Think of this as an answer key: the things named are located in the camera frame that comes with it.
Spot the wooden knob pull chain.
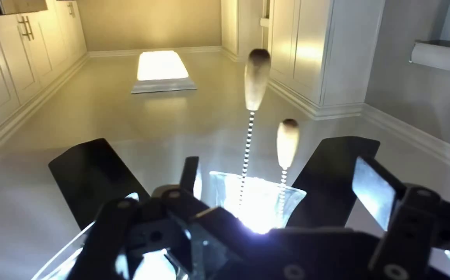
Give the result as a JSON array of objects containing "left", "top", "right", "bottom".
[
  {"left": 275, "top": 116, "right": 301, "bottom": 208},
  {"left": 237, "top": 46, "right": 273, "bottom": 208}
]

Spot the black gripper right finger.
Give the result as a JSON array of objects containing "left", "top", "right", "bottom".
[{"left": 368, "top": 185, "right": 450, "bottom": 280}]

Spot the white window valance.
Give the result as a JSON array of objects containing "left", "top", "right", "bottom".
[{"left": 409, "top": 39, "right": 450, "bottom": 79}]

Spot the black blade ceiling fan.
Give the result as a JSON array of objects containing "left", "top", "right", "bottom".
[{"left": 29, "top": 135, "right": 407, "bottom": 280}]

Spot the rectangular ceiling light fixture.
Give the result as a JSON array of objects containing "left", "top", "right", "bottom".
[{"left": 128, "top": 48, "right": 199, "bottom": 96}]

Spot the white upper cabinet beside window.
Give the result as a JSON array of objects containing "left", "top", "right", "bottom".
[{"left": 219, "top": 0, "right": 385, "bottom": 121}]

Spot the white upper cabinet above stove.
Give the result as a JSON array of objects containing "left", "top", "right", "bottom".
[{"left": 0, "top": 0, "right": 88, "bottom": 157}]

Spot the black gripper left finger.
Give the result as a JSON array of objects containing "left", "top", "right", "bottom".
[{"left": 69, "top": 155, "right": 230, "bottom": 280}]

